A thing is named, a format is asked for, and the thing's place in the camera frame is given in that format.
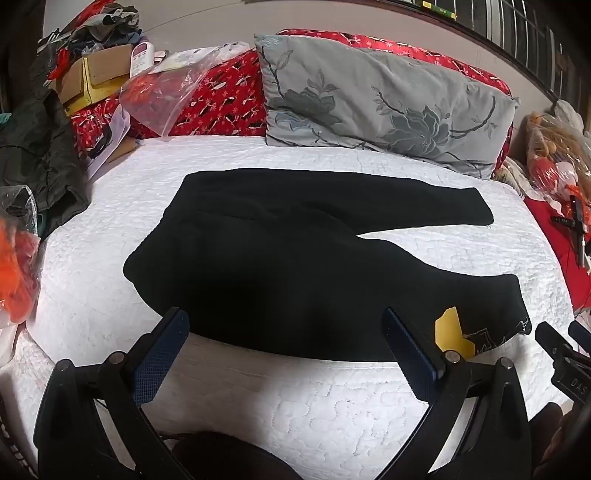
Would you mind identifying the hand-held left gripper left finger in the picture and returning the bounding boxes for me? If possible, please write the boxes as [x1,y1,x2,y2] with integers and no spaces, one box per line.
[33,307,191,480]

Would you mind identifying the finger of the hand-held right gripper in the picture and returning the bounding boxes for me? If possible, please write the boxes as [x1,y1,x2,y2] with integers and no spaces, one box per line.
[534,320,591,403]
[569,319,591,346]

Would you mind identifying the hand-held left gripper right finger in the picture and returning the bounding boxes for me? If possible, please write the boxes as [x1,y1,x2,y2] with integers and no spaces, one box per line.
[379,307,532,480]

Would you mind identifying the black pants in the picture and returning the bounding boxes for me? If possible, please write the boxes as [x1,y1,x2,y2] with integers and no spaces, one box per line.
[122,168,532,363]

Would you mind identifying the yellow tag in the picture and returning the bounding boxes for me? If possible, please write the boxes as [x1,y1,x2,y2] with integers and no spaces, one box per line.
[435,307,476,358]

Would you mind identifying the red cloth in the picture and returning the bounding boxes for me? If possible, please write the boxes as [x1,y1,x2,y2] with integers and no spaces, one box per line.
[524,194,591,315]

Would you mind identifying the black tool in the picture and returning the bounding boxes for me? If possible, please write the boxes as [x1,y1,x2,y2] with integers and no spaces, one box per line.
[549,196,591,269]

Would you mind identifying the orange item in plastic bag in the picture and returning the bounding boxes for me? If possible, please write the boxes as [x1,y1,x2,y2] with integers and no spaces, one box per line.
[0,185,43,324]

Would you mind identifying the stuffed toy in plastic bag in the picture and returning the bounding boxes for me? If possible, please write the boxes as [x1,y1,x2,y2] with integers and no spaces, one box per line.
[524,99,591,208]

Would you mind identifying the white paper sheets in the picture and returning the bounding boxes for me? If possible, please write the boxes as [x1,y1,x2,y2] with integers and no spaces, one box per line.
[85,107,139,180]

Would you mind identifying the dark green jacket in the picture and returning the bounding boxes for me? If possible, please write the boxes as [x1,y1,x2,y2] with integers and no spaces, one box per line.
[0,46,93,227]

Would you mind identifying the clear bag with red cloth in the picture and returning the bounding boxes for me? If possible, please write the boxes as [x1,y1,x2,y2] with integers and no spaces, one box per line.
[119,46,252,137]

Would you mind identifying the red floral blanket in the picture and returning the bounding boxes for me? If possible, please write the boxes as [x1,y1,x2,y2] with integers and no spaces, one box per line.
[71,28,514,181]

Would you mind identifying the grey floral pillow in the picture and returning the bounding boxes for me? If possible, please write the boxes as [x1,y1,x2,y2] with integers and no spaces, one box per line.
[254,33,520,181]

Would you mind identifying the cardboard box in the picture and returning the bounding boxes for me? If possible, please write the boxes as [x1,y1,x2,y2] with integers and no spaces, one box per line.
[55,44,137,117]

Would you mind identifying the white bottle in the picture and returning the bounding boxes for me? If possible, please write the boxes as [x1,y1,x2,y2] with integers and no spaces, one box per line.
[129,41,156,79]

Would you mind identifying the window grille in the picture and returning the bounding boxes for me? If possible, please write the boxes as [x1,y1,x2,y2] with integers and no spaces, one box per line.
[485,0,591,95]

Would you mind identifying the pile of clothes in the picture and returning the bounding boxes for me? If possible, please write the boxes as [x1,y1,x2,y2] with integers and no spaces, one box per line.
[39,0,145,52]

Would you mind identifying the green box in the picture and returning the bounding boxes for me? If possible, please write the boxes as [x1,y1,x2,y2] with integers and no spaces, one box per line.
[419,0,459,20]

